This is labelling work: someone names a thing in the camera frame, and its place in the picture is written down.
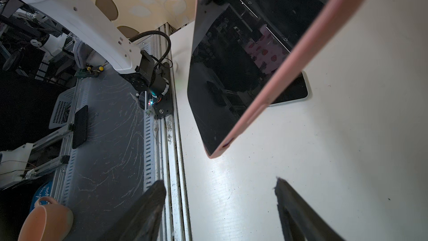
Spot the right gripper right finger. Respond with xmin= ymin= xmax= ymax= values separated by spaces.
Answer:
xmin=275 ymin=178 xmax=343 ymax=241

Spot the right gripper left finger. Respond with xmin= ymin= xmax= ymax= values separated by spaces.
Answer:
xmin=98 ymin=180 xmax=167 ymax=241

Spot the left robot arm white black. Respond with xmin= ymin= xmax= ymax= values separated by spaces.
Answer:
xmin=21 ymin=0 xmax=173 ymax=119

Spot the black phone on table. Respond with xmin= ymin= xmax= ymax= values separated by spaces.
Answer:
xmin=270 ymin=71 xmax=311 ymax=106

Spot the orange mug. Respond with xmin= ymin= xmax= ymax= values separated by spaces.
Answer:
xmin=18 ymin=196 xmax=74 ymax=241

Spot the aluminium front rail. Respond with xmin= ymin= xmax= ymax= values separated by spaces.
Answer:
xmin=142 ymin=23 xmax=193 ymax=241

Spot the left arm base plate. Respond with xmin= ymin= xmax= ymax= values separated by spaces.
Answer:
xmin=136 ymin=61 xmax=173 ymax=120

